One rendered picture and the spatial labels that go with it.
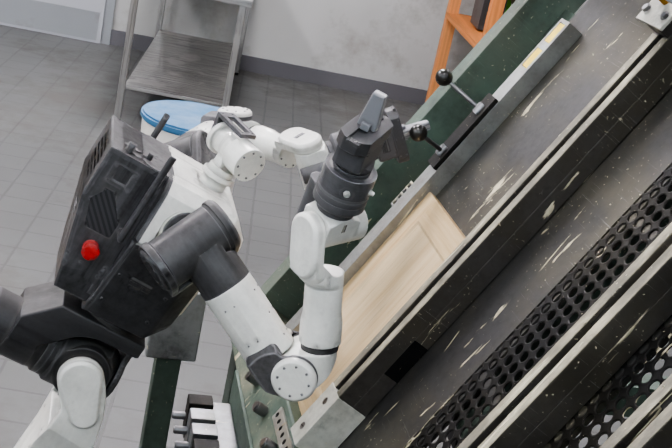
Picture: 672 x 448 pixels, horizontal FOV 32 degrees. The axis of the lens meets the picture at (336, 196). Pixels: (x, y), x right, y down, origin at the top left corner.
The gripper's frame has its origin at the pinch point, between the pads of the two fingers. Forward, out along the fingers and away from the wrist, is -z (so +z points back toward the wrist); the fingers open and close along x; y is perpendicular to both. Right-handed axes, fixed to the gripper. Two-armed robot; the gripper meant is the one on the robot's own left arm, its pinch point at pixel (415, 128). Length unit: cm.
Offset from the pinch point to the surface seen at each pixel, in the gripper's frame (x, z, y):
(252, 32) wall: 126, 0, -663
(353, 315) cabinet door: 30.6, 24.8, 13.6
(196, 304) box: 31, 57, -17
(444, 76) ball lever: -7.4, -9.7, -5.3
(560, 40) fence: -9.2, -34.5, 0.6
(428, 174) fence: 11.4, -0.4, -1.2
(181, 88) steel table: 104, 60, -481
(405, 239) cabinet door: 20.5, 9.2, 7.3
